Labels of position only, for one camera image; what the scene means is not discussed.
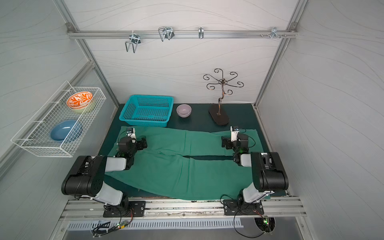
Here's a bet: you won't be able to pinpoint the green long pants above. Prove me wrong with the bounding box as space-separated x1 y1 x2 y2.
105 126 253 201

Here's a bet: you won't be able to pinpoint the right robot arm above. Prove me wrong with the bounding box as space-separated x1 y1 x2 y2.
222 133 289 204

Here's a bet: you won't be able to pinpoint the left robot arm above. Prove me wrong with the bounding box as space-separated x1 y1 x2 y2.
61 136 148 207

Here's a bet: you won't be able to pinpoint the dark metal jewelry stand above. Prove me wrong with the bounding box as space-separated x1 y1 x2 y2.
203 68 245 126

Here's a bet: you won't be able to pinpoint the dark green table mat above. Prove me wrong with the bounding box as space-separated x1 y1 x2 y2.
99 104 270 198

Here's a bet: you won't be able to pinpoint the teal plastic basket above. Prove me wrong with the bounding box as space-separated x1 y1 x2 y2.
119 95 174 128

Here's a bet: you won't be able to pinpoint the small pink bowl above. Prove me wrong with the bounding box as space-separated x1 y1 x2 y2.
176 104 192 118

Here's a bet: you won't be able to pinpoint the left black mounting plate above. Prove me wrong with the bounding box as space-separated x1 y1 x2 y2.
103 201 146 218

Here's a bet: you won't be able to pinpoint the black mounting plate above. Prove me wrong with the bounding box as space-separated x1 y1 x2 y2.
103 201 146 218
222 199 264 216

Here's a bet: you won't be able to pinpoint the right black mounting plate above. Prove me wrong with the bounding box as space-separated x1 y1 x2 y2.
222 199 264 216

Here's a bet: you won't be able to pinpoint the blue bowl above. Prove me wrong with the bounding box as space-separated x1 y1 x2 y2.
50 120 83 143

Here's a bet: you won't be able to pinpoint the orange patterned bowl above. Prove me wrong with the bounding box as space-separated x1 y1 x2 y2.
66 91 93 110

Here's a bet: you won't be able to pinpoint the white vent grille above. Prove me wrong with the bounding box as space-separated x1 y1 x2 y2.
67 218 244 231

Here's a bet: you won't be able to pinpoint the metal double hook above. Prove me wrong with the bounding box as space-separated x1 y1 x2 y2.
125 32 141 53

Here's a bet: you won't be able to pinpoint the small metal hook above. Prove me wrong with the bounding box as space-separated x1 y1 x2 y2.
198 27 204 39

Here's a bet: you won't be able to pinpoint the metal loop hook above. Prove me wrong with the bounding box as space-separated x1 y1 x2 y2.
158 27 175 42

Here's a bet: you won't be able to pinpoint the metal hook right end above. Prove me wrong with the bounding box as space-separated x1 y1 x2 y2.
260 28 287 39

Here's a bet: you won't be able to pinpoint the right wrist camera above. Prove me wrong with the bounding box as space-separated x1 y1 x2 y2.
231 126 240 142

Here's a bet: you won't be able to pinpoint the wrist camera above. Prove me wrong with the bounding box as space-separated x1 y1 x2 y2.
126 127 136 139
231 126 240 142

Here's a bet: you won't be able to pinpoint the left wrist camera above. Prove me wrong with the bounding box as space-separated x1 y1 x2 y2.
126 127 136 139

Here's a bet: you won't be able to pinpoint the white wire wall basket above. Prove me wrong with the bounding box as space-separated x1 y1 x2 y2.
11 82 106 158

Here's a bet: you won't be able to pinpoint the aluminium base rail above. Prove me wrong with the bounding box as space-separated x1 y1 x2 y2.
59 197 307 221

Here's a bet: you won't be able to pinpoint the aluminium top rail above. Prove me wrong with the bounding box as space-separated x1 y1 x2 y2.
68 29 299 40

